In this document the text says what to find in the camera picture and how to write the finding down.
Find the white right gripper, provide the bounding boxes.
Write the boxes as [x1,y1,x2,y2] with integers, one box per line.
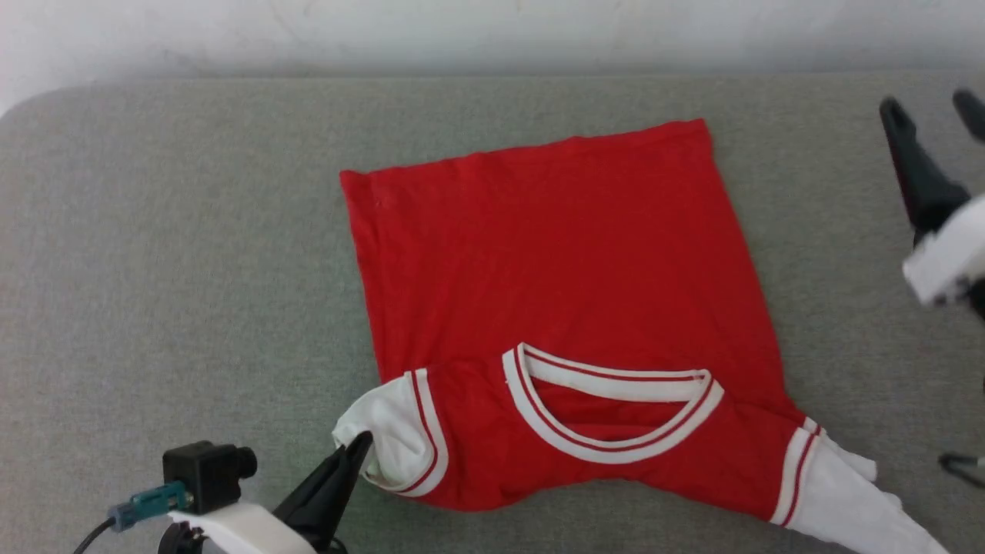
[879,88,985,307]

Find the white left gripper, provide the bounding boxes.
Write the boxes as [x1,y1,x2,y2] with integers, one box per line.
[158,430,375,554]

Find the grey fabric sofa cushion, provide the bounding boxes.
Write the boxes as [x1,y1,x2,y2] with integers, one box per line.
[0,73,985,554]

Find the left camera teal-plug cable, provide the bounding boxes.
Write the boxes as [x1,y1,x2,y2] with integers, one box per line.
[73,481,193,554]

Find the red white-trimmed sports jersey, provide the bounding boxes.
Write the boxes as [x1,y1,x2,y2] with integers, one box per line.
[332,118,952,554]

